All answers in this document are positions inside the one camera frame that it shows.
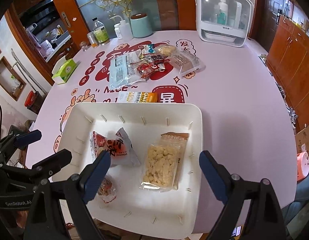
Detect small red nut packet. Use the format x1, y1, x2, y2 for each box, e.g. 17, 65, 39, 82
97, 176, 117, 204

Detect red white snack packet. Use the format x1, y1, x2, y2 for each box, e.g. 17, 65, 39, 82
89, 127, 140, 167

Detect brown oat bar snack pack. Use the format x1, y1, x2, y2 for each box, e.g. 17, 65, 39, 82
140, 132, 189, 192

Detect white plastic tray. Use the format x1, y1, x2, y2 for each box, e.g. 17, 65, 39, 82
52, 102, 203, 239

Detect white orange long sachet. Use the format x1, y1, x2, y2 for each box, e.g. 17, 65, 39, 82
117, 91, 158, 103

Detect clear white cake packet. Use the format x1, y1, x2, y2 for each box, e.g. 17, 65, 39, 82
167, 50, 205, 77

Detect red jujube walnut packet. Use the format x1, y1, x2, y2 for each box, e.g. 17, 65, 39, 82
144, 53, 167, 65

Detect green tissue box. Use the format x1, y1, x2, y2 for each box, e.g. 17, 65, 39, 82
52, 56, 77, 85

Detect pink bucket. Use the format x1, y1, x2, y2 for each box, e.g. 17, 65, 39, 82
297, 152, 309, 181

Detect small metal tin can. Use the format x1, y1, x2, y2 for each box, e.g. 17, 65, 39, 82
87, 31, 99, 48

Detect red snack packets pile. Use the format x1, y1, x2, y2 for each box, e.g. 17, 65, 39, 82
136, 60, 173, 80

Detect glass bottle green label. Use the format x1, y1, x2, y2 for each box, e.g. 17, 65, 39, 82
92, 17, 110, 44

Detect clear pack beige cookies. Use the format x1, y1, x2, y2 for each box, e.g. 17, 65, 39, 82
154, 44, 177, 57

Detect blue white candy wrapper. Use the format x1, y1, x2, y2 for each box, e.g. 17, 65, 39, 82
143, 44, 155, 55

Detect white pill bottle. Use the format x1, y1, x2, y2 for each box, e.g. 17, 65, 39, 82
114, 23, 122, 40

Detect white squeeze bottle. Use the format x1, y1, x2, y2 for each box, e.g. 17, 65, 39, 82
110, 15, 133, 41

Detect teal canister with brown lid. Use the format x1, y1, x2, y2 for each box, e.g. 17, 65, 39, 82
130, 13, 153, 38

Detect white storage cabinet box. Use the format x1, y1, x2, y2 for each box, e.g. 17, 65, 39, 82
195, 0, 254, 48

